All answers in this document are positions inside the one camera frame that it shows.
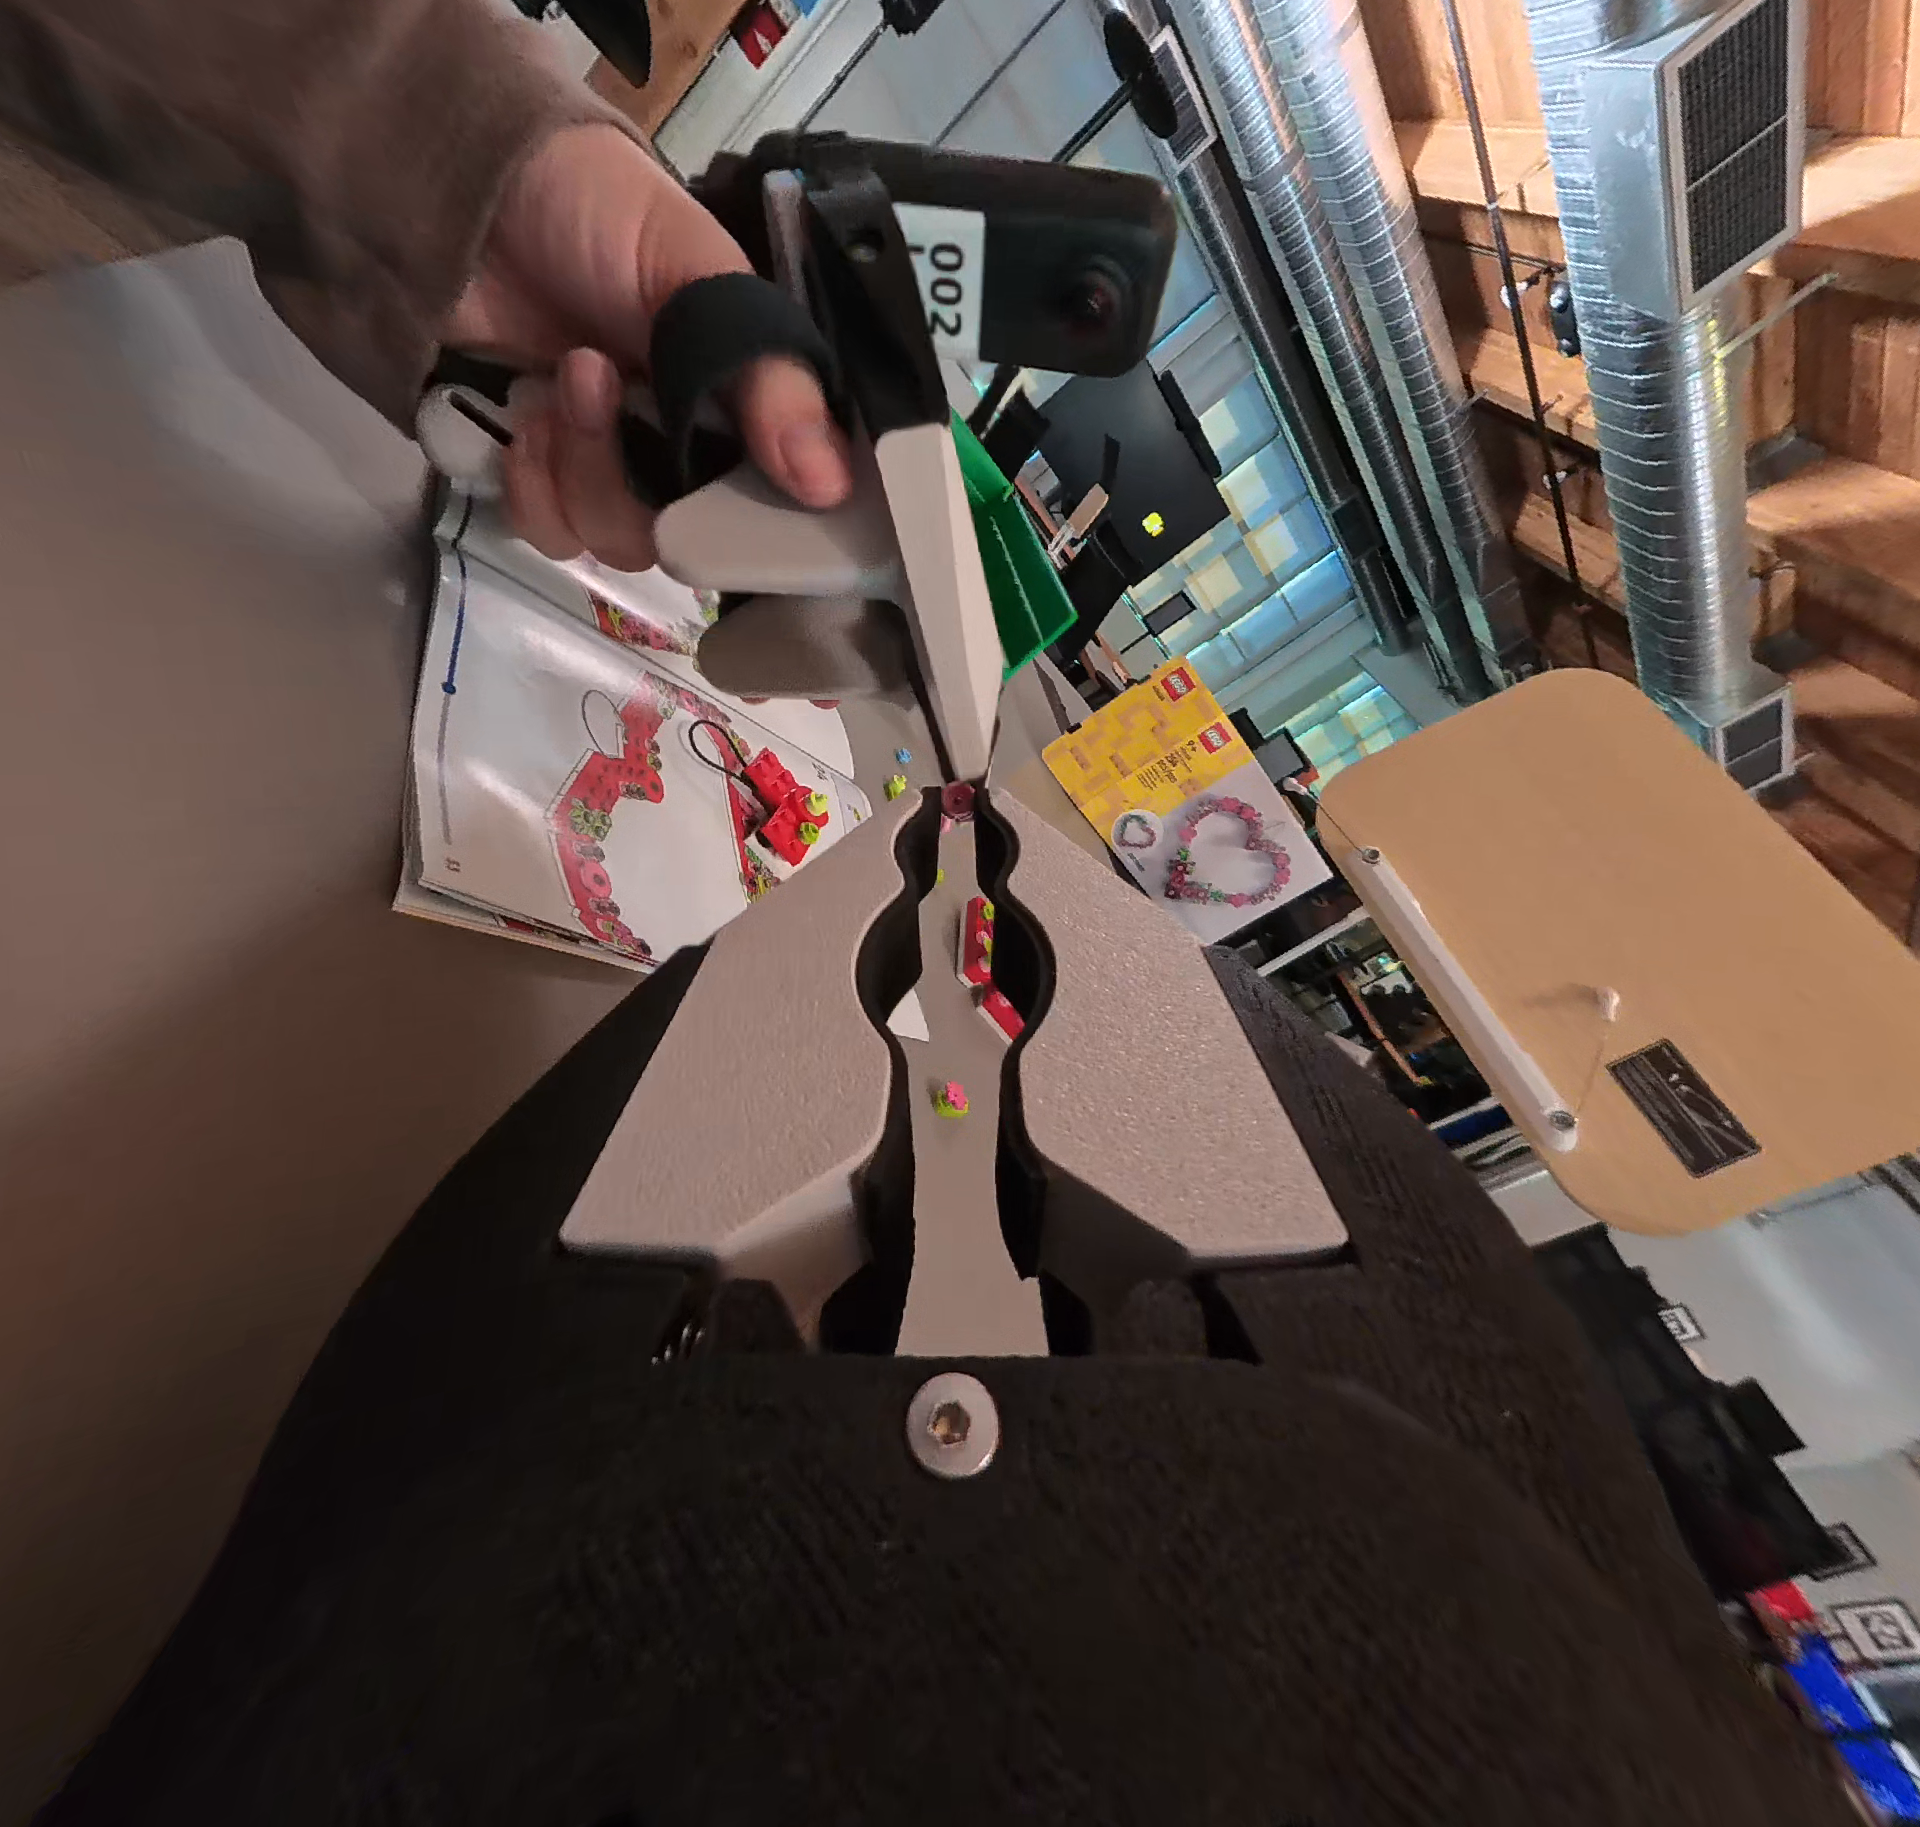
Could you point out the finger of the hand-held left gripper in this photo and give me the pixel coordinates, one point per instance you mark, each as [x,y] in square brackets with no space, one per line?
[942,583]

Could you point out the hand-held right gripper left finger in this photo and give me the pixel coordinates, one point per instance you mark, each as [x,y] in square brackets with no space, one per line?
[750,1063]

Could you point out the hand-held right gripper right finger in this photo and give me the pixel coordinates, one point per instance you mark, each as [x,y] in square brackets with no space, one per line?
[1171,1093]

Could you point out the person's left forearm brown sleeve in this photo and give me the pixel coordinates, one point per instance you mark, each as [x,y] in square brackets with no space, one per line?
[225,87]

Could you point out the red lego heart build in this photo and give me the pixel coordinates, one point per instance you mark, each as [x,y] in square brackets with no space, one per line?
[982,959]

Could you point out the yellow lego box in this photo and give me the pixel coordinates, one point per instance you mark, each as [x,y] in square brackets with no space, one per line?
[1155,785]

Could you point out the lego instruction booklet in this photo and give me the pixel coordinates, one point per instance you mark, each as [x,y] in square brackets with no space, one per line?
[600,779]

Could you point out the person's left hand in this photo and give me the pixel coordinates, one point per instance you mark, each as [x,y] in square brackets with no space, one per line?
[600,253]

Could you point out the green plastic tray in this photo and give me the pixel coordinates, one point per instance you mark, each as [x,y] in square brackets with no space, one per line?
[1021,569]

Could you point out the black monitor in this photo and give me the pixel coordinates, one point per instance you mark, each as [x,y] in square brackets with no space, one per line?
[1132,471]

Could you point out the light wooden table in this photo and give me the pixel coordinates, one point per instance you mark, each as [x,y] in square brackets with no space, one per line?
[1650,899]

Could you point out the small metal vent grille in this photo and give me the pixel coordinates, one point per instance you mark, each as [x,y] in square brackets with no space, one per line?
[1754,741]

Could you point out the large metal vent grille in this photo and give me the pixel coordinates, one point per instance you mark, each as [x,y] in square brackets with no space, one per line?
[1733,133]

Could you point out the narrow silver spiral duct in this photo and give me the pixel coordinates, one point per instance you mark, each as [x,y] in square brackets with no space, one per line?
[1305,207]

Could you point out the wide silver spiral duct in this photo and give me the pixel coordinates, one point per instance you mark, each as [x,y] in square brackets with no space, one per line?
[1635,433]

